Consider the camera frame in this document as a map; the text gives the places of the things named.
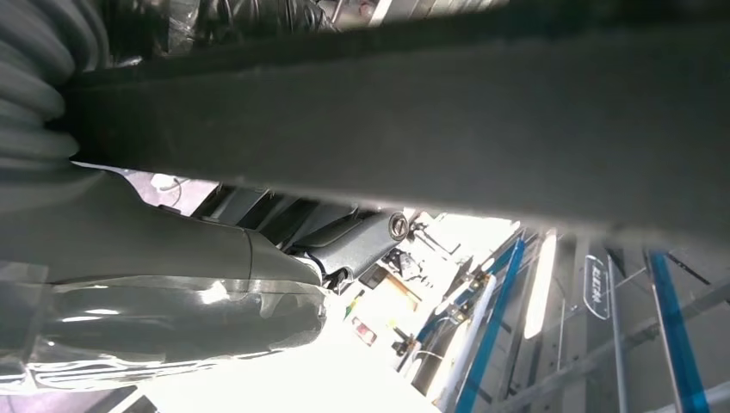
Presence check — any white ceiling pipe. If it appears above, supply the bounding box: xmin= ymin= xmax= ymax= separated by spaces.
xmin=436 ymin=273 xmax=498 ymax=413

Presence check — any blue ceiling beam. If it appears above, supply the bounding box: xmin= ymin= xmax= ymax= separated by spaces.
xmin=646 ymin=250 xmax=711 ymax=413
xmin=453 ymin=236 xmax=529 ymax=413

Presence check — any ceiling light strip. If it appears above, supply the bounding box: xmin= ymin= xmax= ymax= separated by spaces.
xmin=523 ymin=231 xmax=559 ymax=342

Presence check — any grey ceiling pipe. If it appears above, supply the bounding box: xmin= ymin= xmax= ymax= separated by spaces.
xmin=605 ymin=255 xmax=629 ymax=413
xmin=496 ymin=281 xmax=730 ymax=413

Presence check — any oval hanging sign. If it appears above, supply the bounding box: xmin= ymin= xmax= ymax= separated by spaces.
xmin=582 ymin=254 xmax=612 ymax=322

